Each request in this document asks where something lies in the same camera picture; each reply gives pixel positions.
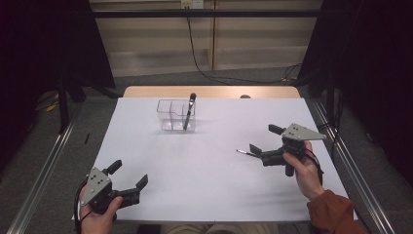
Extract person's right hand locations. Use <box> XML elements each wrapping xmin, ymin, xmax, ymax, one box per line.
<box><xmin>282</xmin><ymin>140</ymin><xmax>323</xmax><ymax>202</ymax></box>

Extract person's left hand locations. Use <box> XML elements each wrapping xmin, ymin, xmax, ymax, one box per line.
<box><xmin>77</xmin><ymin>186</ymin><xmax>125</xmax><ymax>234</ymax></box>

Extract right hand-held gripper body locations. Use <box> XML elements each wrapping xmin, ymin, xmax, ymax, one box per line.
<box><xmin>260</xmin><ymin>122</ymin><xmax>328</xmax><ymax>178</ymax></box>

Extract black floor cable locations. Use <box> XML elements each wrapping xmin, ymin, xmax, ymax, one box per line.
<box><xmin>186</xmin><ymin>17</ymin><xmax>303</xmax><ymax>85</ymax></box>

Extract white table board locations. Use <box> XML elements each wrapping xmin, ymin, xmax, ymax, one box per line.
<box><xmin>71</xmin><ymin>97</ymin><xmax>358</xmax><ymax>224</ymax></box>

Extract person's legs beige pants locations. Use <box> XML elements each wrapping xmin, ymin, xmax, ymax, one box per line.
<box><xmin>161</xmin><ymin>223</ymin><xmax>279</xmax><ymax>234</ymax></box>

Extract thick black makeup brush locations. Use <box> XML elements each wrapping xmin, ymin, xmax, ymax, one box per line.
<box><xmin>182</xmin><ymin>92</ymin><xmax>198</xmax><ymax>132</ymax></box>

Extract aluminium frame rail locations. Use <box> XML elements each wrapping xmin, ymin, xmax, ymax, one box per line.
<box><xmin>311</xmin><ymin>98</ymin><xmax>395</xmax><ymax>234</ymax></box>
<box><xmin>6</xmin><ymin>103</ymin><xmax>84</xmax><ymax>234</ymax></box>

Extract black horizontal frame bar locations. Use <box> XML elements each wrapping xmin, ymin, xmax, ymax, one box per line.
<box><xmin>92</xmin><ymin>9</ymin><xmax>323</xmax><ymax>20</ymax></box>

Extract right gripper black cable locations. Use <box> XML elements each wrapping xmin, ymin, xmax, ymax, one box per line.
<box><xmin>303</xmin><ymin>150</ymin><xmax>325</xmax><ymax>187</ymax></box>

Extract clear plastic organizer box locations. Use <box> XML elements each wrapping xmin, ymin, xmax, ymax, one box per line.
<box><xmin>156</xmin><ymin>98</ymin><xmax>197</xmax><ymax>133</ymax></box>

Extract black metal stand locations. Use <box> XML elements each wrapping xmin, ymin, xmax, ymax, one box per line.
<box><xmin>56</xmin><ymin>76</ymin><xmax>71</xmax><ymax>135</ymax></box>

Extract dark curtain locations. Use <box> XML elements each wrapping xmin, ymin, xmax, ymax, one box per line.
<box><xmin>0</xmin><ymin>0</ymin><xmax>117</xmax><ymax>178</ymax></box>
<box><xmin>296</xmin><ymin>0</ymin><xmax>413</xmax><ymax>191</ymax></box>

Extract white wall socket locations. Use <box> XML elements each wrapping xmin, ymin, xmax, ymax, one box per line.
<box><xmin>180</xmin><ymin>0</ymin><xmax>206</xmax><ymax>10</ymax></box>

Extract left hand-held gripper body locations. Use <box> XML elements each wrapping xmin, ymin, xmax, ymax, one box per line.
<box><xmin>79</xmin><ymin>166</ymin><xmax>141</xmax><ymax>216</ymax></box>

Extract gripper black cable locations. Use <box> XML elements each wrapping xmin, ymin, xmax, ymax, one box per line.
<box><xmin>303</xmin><ymin>150</ymin><xmax>325</xmax><ymax>187</ymax></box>
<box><xmin>73</xmin><ymin>181</ymin><xmax>90</xmax><ymax>234</ymax></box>

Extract thin black eyeliner pencil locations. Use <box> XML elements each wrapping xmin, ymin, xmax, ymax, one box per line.
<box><xmin>236</xmin><ymin>148</ymin><xmax>261</xmax><ymax>159</ymax></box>

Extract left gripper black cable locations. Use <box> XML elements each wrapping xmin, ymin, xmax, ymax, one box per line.
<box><xmin>73</xmin><ymin>181</ymin><xmax>90</xmax><ymax>234</ymax></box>

